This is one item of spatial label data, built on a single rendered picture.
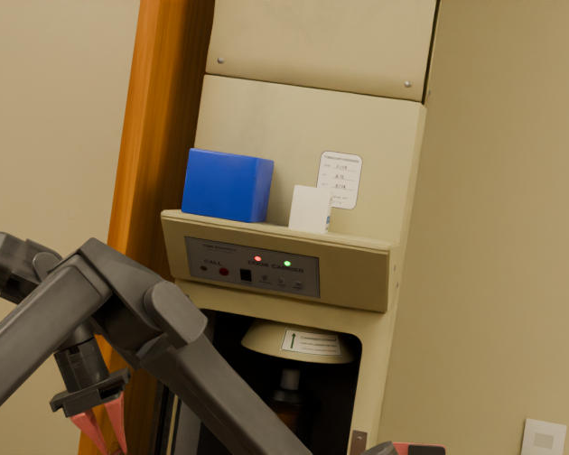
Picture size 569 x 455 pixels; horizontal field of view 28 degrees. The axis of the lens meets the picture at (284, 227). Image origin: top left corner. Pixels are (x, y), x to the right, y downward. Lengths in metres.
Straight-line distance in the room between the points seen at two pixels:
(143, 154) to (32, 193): 0.64
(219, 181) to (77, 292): 0.45
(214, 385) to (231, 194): 0.41
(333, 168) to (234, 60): 0.22
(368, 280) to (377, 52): 0.33
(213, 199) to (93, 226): 0.66
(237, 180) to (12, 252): 0.31
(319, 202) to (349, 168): 0.10
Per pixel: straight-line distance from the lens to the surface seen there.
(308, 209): 1.55
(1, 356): 1.09
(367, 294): 1.57
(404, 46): 1.63
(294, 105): 1.64
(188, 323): 1.17
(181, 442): 1.75
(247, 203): 1.54
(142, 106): 1.60
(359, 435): 1.65
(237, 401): 1.22
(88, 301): 1.15
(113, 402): 1.46
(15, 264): 1.47
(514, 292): 2.04
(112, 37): 2.19
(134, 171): 1.60
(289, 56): 1.65
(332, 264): 1.54
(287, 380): 1.76
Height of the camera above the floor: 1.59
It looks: 3 degrees down
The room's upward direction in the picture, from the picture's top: 8 degrees clockwise
